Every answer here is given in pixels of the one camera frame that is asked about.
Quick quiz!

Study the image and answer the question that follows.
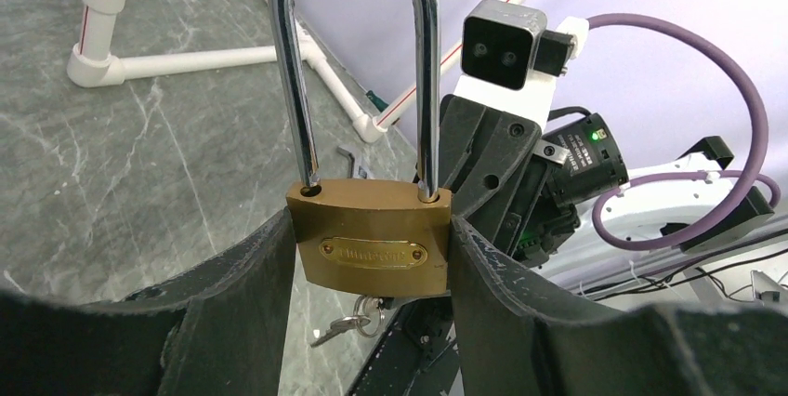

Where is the brass padlock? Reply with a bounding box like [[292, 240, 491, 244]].
[[269, 0, 452, 297]]

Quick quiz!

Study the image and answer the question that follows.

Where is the green handle screwdriver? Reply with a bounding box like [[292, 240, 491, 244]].
[[365, 90, 389, 112]]

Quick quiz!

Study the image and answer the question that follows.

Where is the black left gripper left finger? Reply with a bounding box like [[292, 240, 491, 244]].
[[1, 210, 296, 395]]

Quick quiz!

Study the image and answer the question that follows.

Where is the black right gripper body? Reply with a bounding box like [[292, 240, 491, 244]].
[[439, 95, 568, 268]]

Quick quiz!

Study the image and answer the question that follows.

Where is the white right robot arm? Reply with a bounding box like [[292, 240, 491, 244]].
[[440, 96, 781, 299]]

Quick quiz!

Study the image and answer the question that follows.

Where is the white pvc pipe frame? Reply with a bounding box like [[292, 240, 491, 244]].
[[66, 0, 580, 145]]

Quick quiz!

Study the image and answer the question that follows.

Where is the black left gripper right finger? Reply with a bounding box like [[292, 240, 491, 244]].
[[449, 218, 787, 395]]

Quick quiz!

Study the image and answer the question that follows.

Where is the silver key bunch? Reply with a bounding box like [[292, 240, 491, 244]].
[[309, 296, 386, 348]]

